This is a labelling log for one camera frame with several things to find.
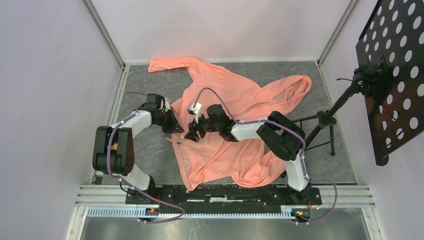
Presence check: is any salmon pink zip jacket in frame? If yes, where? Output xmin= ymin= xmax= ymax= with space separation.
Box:
xmin=148 ymin=57 xmax=312 ymax=191

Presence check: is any white toothed cable track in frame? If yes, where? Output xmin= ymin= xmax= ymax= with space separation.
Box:
xmin=86 ymin=206 xmax=307 ymax=220

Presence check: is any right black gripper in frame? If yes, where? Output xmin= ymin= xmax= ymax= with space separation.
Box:
xmin=184 ymin=111 xmax=221 ymax=143

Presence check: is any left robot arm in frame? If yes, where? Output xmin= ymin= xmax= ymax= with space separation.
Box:
xmin=92 ymin=93 xmax=184 ymax=204

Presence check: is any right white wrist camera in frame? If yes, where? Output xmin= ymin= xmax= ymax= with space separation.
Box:
xmin=187 ymin=102 xmax=202 ymax=123

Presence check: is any black perforated stand plate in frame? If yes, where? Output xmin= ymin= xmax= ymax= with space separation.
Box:
xmin=355 ymin=0 xmax=424 ymax=166

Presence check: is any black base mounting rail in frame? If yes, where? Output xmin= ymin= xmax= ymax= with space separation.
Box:
xmin=125 ymin=183 xmax=323 ymax=215

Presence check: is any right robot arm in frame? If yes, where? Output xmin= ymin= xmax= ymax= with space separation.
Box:
xmin=184 ymin=103 xmax=312 ymax=204

